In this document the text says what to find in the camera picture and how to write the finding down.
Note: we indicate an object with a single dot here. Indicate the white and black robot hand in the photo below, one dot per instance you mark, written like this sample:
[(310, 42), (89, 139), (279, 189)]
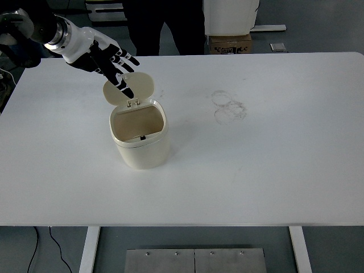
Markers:
[(78, 42)]

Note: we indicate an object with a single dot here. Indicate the cream trash bin with lid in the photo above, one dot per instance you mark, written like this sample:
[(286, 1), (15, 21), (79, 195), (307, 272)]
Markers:
[(142, 153)]

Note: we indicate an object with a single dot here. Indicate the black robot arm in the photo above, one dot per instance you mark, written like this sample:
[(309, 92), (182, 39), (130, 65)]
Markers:
[(39, 25)]

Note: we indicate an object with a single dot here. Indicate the silver slotted metal base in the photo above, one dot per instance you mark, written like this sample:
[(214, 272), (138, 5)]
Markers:
[(113, 12)]

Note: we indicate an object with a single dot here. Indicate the person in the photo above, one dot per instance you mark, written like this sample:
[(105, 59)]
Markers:
[(148, 25)]

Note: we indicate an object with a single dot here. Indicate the brown cardboard box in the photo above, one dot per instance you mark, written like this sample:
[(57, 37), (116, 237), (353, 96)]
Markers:
[(230, 45)]

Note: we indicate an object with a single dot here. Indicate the white plastic container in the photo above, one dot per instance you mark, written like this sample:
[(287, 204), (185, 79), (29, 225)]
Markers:
[(230, 17)]

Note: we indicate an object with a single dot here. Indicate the white table foot bar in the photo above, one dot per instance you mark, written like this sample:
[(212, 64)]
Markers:
[(270, 28)]

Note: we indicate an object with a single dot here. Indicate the grey floor socket plate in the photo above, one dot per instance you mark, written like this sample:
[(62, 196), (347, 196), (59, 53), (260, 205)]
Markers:
[(277, 47)]

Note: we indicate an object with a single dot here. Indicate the white table leg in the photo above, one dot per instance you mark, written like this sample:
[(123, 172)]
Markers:
[(300, 250), (89, 250)]

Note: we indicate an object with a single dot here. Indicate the grey metal plate with screws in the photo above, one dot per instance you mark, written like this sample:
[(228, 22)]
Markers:
[(159, 263), (230, 263)]

